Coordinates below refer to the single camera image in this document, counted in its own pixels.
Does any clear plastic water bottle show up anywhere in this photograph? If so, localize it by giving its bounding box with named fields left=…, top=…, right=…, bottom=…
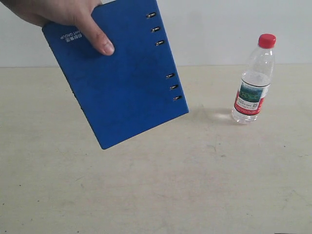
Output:
left=232, top=34, right=276, bottom=124

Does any blue ring-bound notebook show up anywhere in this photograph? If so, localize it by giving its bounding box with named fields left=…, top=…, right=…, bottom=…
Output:
left=42, top=0, right=189, bottom=149

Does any person's open hand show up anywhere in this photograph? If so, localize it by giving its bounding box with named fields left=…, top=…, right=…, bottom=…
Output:
left=1, top=0, right=115, bottom=56

